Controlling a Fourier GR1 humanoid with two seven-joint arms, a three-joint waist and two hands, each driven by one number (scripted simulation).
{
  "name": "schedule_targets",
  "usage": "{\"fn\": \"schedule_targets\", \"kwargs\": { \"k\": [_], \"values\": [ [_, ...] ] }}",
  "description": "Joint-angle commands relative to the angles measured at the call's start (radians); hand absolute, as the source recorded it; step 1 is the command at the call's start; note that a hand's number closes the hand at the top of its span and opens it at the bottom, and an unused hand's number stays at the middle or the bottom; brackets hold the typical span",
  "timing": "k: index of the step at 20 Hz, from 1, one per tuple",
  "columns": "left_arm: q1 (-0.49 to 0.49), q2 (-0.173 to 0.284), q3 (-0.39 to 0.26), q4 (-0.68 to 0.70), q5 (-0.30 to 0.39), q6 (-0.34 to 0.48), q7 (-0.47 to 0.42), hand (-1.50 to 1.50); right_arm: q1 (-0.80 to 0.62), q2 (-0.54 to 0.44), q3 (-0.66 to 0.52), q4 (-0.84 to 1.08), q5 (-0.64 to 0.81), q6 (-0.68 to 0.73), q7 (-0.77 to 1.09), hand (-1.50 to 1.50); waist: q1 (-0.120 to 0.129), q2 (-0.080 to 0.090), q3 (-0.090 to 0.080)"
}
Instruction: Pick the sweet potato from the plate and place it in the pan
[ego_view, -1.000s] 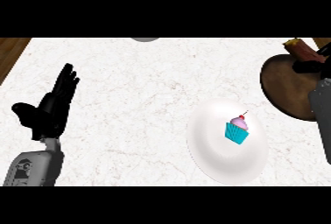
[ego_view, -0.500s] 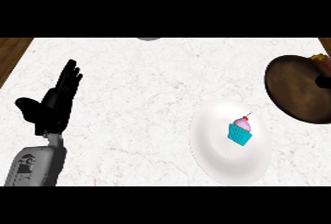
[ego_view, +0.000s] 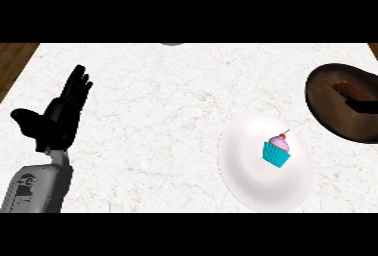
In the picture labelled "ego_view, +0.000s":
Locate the black pan handle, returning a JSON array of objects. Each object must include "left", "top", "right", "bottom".
[{"left": 344, "top": 99, "right": 378, "bottom": 115}]

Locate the pink cupcake with blue wrapper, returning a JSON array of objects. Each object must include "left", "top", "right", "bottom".
[{"left": 261, "top": 129, "right": 292, "bottom": 169}]

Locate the dark brown pan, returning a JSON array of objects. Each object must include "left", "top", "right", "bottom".
[{"left": 304, "top": 62, "right": 378, "bottom": 145}]

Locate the white round plate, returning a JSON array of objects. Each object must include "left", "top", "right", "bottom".
[{"left": 217, "top": 113, "right": 314, "bottom": 213}]

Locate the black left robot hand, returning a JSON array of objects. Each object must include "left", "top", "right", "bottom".
[{"left": 9, "top": 64, "right": 94, "bottom": 154}]

